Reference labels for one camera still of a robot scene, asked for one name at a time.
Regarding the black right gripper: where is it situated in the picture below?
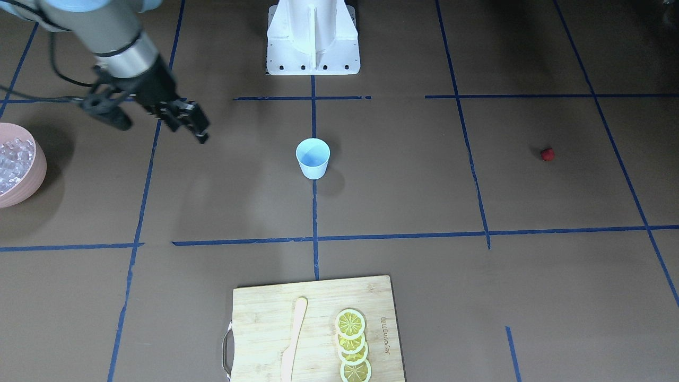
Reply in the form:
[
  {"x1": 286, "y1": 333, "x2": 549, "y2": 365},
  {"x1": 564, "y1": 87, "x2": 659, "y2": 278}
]
[{"x1": 109, "y1": 54, "x2": 210, "y2": 144}]

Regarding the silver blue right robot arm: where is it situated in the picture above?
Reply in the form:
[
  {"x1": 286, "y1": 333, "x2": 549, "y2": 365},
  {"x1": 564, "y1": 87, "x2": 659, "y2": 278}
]
[{"x1": 2, "y1": 1, "x2": 210, "y2": 143}]

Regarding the light blue paper cup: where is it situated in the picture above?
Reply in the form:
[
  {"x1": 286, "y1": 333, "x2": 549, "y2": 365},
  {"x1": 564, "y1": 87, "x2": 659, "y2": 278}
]
[{"x1": 295, "y1": 138, "x2": 332, "y2": 180}]

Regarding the clear ice cubes pile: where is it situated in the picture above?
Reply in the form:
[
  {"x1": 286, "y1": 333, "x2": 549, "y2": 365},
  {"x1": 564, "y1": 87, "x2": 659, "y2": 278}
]
[{"x1": 1, "y1": 137, "x2": 36, "y2": 194}]

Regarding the pink bowl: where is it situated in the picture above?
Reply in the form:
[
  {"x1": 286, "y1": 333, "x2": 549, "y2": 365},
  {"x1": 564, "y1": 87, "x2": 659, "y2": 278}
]
[{"x1": 1, "y1": 123, "x2": 47, "y2": 208}]

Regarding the bamboo cutting board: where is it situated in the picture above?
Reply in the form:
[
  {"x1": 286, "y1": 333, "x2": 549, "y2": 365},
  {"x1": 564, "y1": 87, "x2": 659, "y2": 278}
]
[{"x1": 225, "y1": 275, "x2": 405, "y2": 381}]

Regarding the yellow plastic knife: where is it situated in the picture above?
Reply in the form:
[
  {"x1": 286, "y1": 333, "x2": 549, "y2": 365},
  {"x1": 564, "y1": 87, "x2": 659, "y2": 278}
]
[{"x1": 280, "y1": 297, "x2": 308, "y2": 381}]

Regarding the lemon slice farthest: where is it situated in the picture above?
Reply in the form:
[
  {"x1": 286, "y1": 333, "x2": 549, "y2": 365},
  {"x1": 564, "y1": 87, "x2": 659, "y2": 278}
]
[{"x1": 334, "y1": 309, "x2": 366, "y2": 340}]

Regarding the lemon slice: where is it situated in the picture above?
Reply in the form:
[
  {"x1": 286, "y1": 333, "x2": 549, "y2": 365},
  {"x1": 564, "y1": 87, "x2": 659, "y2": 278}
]
[
  {"x1": 334, "y1": 309, "x2": 366, "y2": 340},
  {"x1": 336, "y1": 334, "x2": 366, "y2": 355},
  {"x1": 339, "y1": 360, "x2": 372, "y2": 382},
  {"x1": 337, "y1": 344, "x2": 369, "y2": 366}
]

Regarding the lemon slice nearest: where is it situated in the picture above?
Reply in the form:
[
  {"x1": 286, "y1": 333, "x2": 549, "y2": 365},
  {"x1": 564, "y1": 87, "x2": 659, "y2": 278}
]
[{"x1": 339, "y1": 360, "x2": 372, "y2": 382}]

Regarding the red strawberry on table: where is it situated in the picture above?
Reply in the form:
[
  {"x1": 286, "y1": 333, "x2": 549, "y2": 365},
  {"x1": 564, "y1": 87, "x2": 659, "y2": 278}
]
[{"x1": 540, "y1": 147, "x2": 555, "y2": 162}]

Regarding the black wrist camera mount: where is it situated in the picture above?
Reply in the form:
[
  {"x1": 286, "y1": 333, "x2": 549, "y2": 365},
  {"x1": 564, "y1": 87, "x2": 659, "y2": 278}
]
[{"x1": 79, "y1": 79, "x2": 133, "y2": 131}]

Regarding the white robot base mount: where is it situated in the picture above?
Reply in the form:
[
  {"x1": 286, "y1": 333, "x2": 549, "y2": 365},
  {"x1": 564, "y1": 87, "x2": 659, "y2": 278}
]
[{"x1": 265, "y1": 1, "x2": 361, "y2": 76}]

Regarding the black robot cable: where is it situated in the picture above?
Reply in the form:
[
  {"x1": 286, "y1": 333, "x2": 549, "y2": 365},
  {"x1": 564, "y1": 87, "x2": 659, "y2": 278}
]
[{"x1": 0, "y1": 0, "x2": 96, "y2": 102}]

